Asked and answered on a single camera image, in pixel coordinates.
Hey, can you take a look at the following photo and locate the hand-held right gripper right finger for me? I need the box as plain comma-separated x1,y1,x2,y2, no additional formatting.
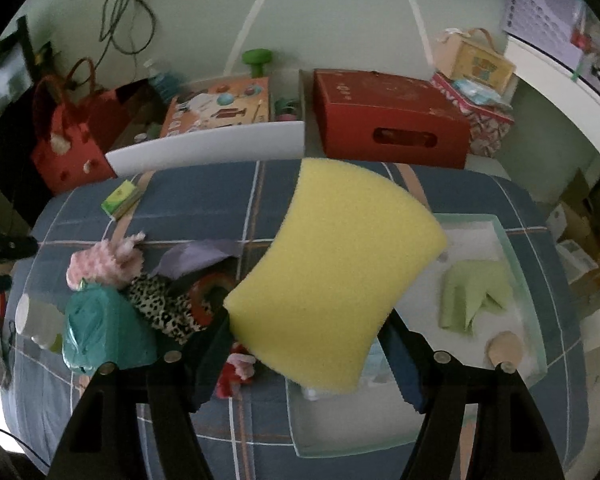
377,307,563,480

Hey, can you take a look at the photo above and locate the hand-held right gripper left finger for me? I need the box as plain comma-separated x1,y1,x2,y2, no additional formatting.
45,307,233,480

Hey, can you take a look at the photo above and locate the red ring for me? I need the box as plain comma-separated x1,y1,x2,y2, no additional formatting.
189,274,236,328

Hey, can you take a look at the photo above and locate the leopard print scrunchie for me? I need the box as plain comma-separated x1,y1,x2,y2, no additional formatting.
127,274,216,345

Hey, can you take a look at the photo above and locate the light green cloth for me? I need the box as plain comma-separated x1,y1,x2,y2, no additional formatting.
439,259,513,333

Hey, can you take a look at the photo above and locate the purple cloth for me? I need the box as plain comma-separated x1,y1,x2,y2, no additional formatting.
156,239,243,281

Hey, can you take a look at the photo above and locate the pink fluffy cloth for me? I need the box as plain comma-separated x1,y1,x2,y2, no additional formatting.
66,231,147,290

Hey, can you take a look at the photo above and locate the beige round squishy ball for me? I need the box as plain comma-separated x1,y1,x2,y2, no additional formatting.
485,331,523,368

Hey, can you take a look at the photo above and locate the large yellow sponge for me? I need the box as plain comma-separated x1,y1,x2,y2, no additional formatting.
222,157,449,396

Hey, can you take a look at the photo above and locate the small green sponge pack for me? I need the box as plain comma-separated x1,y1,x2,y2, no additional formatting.
101,179,140,220

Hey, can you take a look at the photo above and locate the shallow teal cardboard box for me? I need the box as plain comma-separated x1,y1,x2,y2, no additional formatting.
285,212,548,458

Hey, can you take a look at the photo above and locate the white cup with green band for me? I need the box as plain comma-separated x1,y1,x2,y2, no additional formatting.
15,292,65,353

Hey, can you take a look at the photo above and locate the teal plastic bag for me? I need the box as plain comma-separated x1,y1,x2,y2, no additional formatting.
62,282,158,373

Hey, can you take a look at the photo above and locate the red felt handbag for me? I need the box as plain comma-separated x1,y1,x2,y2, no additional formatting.
30,57,131,196

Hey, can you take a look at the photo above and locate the blue checked blanket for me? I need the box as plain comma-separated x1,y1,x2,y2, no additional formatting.
0,160,588,480

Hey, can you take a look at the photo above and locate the black framed screen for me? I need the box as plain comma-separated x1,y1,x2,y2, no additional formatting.
0,15,36,121

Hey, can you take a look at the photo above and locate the dark brown bag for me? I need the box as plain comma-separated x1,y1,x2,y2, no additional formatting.
107,79,168,153

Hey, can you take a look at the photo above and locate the clear plastic bottle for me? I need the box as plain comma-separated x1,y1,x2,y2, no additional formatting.
145,59,187,100

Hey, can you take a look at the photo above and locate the brown cardboard box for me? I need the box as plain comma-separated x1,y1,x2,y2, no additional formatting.
547,170,600,261

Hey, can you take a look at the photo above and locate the colourful toy box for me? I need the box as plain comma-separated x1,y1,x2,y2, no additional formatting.
159,77,272,138

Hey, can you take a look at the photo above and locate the red patterned gift box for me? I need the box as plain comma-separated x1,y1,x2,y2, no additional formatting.
430,72,515,157

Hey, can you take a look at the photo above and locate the red cardboard box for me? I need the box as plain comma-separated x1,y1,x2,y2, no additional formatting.
312,69,472,170

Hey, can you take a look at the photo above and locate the blue wet wipe pack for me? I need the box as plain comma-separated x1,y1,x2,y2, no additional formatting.
452,78,511,108

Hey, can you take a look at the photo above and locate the green dumbbell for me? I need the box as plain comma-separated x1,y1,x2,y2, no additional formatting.
242,49,278,79

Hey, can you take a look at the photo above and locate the tan cardboard carry box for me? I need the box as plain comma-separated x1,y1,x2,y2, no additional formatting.
432,27,517,95

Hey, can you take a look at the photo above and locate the white bed rail panel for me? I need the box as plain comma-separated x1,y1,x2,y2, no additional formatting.
105,121,306,177

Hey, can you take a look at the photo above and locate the black cable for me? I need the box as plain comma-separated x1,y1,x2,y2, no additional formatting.
99,0,157,55

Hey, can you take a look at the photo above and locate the white bed frame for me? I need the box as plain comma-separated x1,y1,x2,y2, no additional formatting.
505,40,600,131

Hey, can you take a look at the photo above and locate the wall calendar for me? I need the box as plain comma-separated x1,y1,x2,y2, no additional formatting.
500,0,600,111

